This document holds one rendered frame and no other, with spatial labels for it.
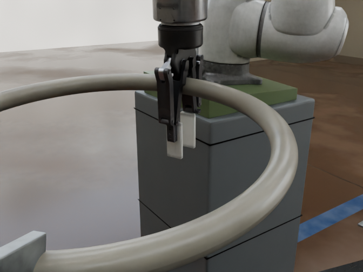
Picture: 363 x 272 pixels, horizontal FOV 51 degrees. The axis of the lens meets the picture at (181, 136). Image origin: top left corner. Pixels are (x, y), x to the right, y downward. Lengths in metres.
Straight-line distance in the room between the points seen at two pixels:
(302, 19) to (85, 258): 0.86
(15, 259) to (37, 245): 0.02
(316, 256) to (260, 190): 1.53
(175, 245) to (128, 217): 1.76
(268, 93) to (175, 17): 0.53
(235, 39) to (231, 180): 0.38
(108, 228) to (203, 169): 1.07
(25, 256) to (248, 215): 0.17
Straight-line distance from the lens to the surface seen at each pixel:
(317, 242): 1.97
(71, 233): 1.99
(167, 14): 0.62
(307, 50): 1.07
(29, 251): 0.29
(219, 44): 1.09
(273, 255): 1.34
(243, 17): 1.08
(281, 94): 1.12
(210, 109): 0.95
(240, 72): 1.12
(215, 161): 0.98
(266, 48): 1.08
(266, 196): 0.35
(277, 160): 0.41
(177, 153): 0.69
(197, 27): 0.63
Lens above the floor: 1.09
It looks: 20 degrees down
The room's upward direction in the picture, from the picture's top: straight up
